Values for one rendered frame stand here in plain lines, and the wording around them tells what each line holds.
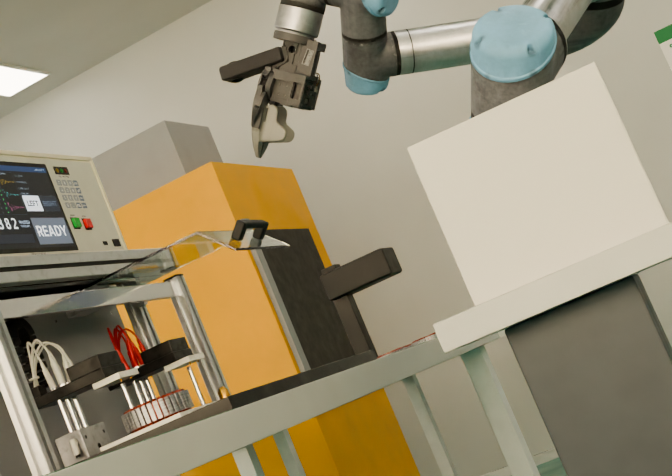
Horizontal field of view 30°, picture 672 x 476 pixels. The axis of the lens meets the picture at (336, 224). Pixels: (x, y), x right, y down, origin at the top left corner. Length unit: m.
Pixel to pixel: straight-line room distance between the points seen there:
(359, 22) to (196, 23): 5.96
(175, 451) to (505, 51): 0.69
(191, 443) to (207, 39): 6.51
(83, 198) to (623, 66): 5.13
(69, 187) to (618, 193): 1.11
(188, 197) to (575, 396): 4.33
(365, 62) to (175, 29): 5.99
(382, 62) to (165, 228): 3.89
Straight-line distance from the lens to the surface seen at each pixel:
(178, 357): 2.23
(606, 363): 1.64
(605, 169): 1.61
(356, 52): 2.07
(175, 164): 6.16
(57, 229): 2.25
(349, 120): 7.52
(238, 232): 2.19
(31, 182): 2.25
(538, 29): 1.76
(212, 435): 1.57
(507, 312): 1.58
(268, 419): 1.72
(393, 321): 7.44
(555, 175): 1.61
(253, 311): 5.73
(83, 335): 2.41
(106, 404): 2.39
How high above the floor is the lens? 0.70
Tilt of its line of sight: 8 degrees up
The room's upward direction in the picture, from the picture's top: 23 degrees counter-clockwise
